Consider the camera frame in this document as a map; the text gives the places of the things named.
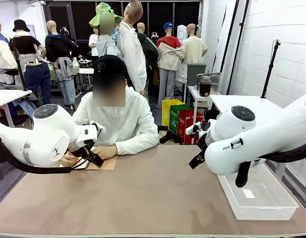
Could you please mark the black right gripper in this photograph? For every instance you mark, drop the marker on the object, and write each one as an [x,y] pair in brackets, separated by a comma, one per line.
[203,146]

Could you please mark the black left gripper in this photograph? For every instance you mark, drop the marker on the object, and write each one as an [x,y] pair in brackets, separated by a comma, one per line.
[87,153]

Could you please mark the spiral notebook brown cover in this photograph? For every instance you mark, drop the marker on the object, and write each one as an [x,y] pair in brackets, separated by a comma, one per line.
[107,163]

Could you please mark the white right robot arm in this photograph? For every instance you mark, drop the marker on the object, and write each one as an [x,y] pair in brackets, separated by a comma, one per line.
[267,134]

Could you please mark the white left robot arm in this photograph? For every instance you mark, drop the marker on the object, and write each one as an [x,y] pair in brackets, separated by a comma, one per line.
[44,138]

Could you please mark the person's left forearm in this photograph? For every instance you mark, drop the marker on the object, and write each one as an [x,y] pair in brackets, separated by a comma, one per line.
[138,146]

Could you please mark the person's left hand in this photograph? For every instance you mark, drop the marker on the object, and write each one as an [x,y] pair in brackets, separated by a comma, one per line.
[106,152]

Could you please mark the person's right hand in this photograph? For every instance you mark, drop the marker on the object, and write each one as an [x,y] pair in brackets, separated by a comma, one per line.
[67,161]

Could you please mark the red recycling bin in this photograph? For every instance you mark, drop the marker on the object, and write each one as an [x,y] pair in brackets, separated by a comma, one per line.
[186,131]

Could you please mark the black stand base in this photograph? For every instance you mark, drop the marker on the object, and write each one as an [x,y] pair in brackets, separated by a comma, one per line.
[170,136]

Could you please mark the green recycling bin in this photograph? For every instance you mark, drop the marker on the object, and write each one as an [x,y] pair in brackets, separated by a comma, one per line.
[174,119]

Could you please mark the person in white hoodie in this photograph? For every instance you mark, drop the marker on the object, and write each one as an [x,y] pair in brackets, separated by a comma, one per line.
[128,119]

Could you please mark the yellow recycling bin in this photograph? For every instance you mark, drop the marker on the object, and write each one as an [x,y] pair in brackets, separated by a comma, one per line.
[166,111]

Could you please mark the white label sticker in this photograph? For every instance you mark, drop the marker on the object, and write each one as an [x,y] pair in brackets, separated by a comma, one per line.
[249,194]

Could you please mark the small white side table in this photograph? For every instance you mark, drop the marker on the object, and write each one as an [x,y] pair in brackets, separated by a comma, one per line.
[196,95]

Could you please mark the dark brown glass jar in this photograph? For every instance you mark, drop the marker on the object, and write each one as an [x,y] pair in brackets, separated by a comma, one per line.
[205,86]

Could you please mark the white perforated plastic basket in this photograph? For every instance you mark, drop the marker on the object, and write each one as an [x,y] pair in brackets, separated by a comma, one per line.
[267,205]

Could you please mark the large white desk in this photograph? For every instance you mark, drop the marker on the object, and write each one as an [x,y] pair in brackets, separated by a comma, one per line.
[254,101]

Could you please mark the grey box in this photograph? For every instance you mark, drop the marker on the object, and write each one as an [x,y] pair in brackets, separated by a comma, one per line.
[193,74]

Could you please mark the black baseball cap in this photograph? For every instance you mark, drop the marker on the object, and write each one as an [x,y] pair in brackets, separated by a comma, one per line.
[109,64]

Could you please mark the blue jeans mannequin form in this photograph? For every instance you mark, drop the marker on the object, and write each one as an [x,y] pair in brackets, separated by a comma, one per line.
[36,79]

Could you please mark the mannequin red beige jacket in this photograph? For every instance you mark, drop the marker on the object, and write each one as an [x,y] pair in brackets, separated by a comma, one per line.
[169,57]

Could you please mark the white work table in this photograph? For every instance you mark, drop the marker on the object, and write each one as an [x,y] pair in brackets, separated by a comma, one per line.
[9,95]

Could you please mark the mannequin cream shirt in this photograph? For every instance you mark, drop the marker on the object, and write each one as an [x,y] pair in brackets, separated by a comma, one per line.
[193,49]

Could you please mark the mannequin green checked hat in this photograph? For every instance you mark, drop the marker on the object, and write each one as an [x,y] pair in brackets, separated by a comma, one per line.
[106,47]

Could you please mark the tall mannequin white shirt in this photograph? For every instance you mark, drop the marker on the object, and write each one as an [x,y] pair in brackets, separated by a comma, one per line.
[132,49]

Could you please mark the black tripod stand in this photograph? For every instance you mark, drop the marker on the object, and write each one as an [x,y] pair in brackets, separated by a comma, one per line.
[269,69]

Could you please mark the mannequin black jacket blue collar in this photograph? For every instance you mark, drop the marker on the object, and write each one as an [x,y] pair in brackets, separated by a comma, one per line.
[59,47]

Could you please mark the mannequin dark green jacket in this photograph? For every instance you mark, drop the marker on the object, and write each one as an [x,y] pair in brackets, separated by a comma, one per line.
[149,49]

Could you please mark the black slanted pole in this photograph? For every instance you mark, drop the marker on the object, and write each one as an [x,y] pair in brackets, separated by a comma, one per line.
[18,62]

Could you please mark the white torso form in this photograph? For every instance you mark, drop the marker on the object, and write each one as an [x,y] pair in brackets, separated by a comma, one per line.
[182,33]

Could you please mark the mannequin black bucket hat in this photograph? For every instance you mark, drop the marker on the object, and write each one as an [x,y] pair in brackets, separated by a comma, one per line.
[25,44]

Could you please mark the mannequin white blue jacket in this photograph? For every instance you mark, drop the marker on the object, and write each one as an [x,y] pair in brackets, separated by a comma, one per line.
[2,54]

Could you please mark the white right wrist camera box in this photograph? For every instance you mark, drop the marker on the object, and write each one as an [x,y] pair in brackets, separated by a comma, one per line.
[193,127]

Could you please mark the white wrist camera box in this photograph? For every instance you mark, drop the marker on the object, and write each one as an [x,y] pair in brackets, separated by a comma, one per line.
[98,126]
[193,127]

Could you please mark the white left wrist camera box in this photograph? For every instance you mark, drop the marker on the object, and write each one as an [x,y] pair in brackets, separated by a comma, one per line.
[98,126]

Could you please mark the black wall pole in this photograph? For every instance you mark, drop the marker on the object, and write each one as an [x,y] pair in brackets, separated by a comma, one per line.
[229,32]
[239,37]

